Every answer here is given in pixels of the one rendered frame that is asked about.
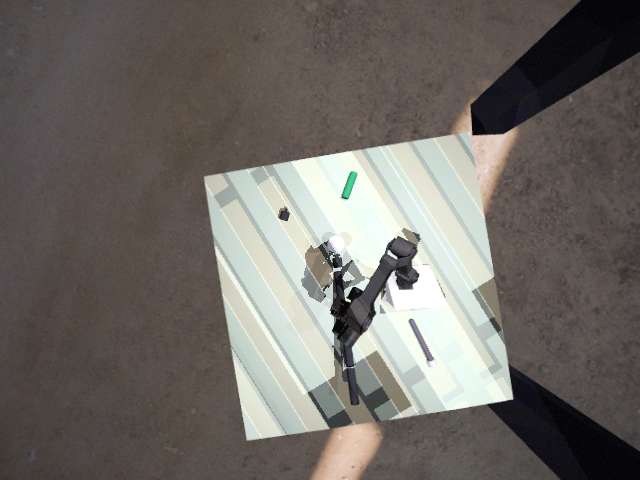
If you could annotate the green cylinder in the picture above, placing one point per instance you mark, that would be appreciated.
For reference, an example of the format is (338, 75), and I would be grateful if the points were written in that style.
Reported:
(349, 185)

